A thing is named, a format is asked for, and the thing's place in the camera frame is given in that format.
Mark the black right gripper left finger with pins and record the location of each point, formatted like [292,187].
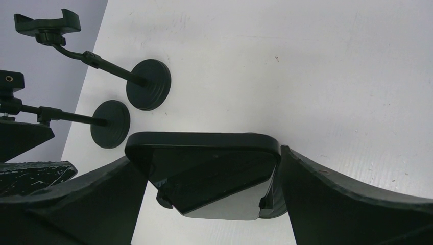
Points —
[99,207]

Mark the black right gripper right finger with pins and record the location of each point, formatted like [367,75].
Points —
[328,207]

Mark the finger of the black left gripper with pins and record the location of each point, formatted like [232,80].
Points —
[19,137]
[28,177]

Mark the black phone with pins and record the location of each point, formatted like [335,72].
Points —
[177,150]

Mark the black round-base phone stand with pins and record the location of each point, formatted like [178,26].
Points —
[148,83]

